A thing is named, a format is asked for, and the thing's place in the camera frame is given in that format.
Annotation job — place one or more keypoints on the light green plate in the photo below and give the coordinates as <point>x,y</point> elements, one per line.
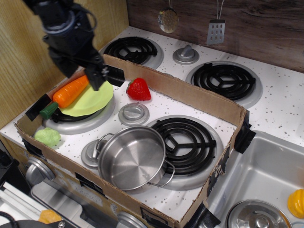
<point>90,101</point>

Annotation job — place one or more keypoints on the silver sink basin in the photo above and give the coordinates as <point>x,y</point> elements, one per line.
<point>270,170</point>

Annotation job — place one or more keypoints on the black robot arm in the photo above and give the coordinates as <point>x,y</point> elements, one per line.
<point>53,12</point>

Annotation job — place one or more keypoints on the cardboard fence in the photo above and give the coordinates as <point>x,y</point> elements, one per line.
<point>178,90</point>

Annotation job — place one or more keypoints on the silver front stove knob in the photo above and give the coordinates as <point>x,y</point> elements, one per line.
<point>90,153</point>

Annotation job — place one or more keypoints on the silver oven dial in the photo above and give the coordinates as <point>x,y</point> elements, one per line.
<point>126,220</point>
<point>38,171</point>

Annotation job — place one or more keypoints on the orange toy bottom left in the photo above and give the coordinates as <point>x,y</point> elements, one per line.
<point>49,216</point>

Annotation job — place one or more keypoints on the green toy lettuce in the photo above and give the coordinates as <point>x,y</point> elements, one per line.
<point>48,136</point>

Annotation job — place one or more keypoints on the front left black burner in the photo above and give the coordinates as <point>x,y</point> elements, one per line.
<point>93,121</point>

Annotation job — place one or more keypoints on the back left black burner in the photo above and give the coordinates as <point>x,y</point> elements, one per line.
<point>138,50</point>

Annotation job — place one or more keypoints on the silver pot lid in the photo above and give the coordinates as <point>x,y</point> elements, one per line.
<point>256,214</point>

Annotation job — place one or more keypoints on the silver back stove knob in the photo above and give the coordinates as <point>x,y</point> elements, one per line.
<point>186,55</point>

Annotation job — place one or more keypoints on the silver stove knob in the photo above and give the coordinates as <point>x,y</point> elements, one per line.
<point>186,55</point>
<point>90,153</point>
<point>134,114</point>

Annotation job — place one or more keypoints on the silver oven dial right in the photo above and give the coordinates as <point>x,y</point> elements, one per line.
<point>126,220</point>

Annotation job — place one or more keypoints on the red toy strawberry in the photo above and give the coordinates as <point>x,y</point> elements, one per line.
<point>138,90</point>

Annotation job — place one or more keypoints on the front right black burner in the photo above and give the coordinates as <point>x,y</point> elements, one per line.
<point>192,149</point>

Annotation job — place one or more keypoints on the back right black burner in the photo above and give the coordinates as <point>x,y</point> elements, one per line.
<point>231,80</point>

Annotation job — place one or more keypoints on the stainless steel pot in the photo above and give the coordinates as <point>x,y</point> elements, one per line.
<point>134,159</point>

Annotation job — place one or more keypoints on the silver centre stove knob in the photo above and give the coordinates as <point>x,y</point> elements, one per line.
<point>134,114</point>

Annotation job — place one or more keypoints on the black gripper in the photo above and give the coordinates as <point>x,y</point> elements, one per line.
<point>71,45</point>

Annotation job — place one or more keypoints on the hanging metal spatula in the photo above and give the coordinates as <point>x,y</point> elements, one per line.
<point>216,30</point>

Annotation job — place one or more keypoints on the yellow toy in sink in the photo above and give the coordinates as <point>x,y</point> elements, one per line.
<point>295,203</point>

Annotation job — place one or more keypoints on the orange toy carrot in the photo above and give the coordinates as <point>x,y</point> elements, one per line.
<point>65,96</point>

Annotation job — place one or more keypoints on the hanging slotted metal spoon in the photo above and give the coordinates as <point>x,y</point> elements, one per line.
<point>168,19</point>

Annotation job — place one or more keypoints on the black burner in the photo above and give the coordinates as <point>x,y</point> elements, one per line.
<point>138,50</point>
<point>192,149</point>
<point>231,80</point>
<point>93,121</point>

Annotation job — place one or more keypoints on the silver oven dial left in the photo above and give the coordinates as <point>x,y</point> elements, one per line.
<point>38,171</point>

